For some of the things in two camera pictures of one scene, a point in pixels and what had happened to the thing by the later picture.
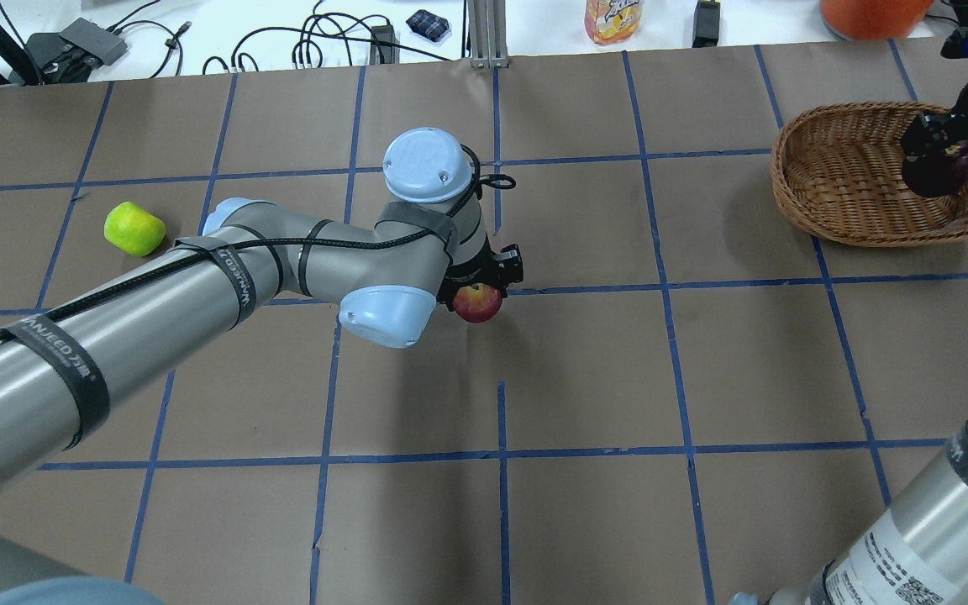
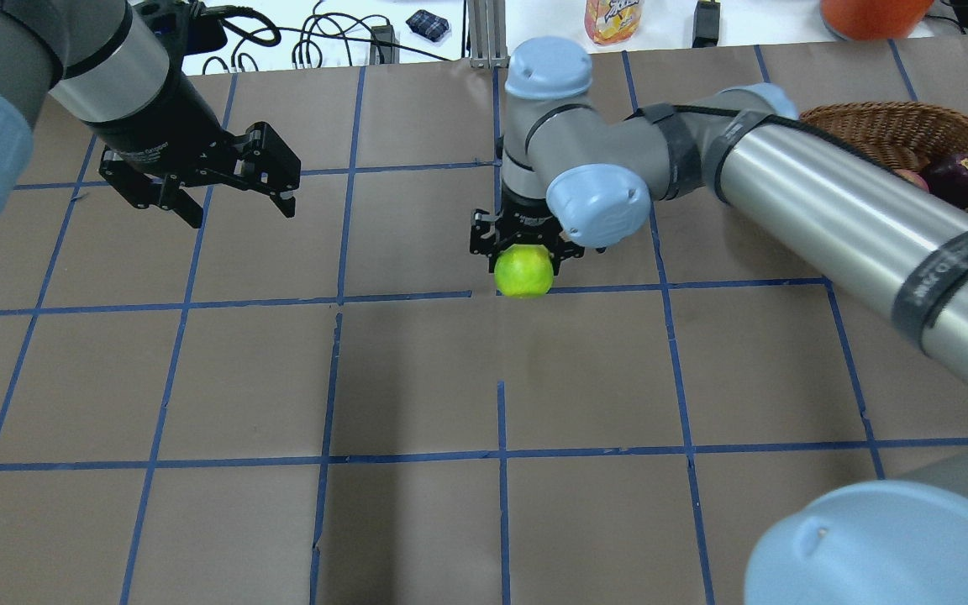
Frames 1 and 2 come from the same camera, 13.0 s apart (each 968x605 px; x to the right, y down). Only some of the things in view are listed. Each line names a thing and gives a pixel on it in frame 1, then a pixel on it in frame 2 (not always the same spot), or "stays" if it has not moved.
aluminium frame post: x=488 y=34 stays
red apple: x=477 y=302 to x=913 y=177
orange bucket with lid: x=873 y=19 stays
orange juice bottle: x=611 y=21 stays
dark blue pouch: x=428 y=25 stays
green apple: x=133 y=229 to x=524 y=270
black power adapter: x=707 y=24 stays
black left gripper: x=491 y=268 to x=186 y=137
